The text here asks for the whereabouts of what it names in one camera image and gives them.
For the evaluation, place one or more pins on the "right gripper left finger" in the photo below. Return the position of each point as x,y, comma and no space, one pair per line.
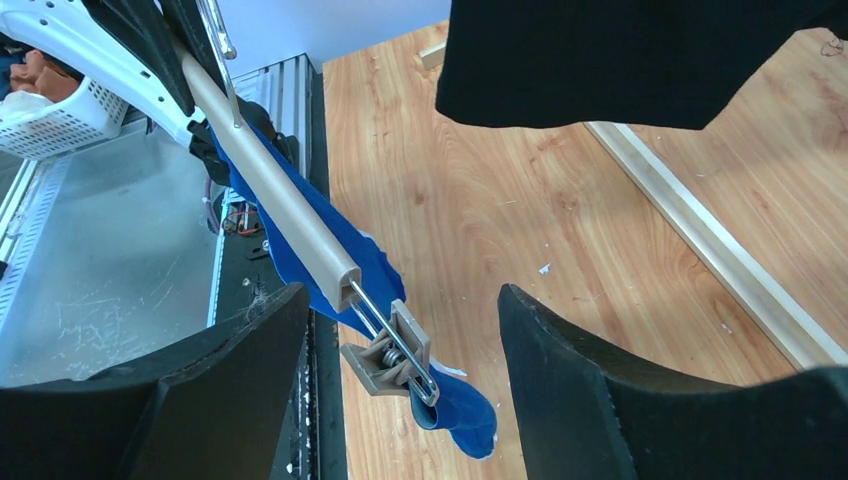
210,406

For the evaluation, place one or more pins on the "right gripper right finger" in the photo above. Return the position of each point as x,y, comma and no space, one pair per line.
588,409

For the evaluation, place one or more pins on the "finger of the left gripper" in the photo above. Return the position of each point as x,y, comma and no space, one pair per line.
145,28
184,18

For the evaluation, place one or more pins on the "blue underwear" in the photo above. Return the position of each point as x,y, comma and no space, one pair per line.
461,409

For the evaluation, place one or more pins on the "wooden hanger with blue underwear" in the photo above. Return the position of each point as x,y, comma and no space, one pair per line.
397,362

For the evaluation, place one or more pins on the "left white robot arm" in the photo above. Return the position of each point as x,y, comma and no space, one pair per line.
65,30

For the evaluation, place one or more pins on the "black underwear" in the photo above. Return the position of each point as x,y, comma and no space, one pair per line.
666,63

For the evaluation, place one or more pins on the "white plastic basket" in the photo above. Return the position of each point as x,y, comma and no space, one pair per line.
47,110

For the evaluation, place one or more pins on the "wooden clothes rack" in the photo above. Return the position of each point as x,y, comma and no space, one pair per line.
761,194

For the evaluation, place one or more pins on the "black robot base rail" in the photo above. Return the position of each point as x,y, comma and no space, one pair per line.
254,272

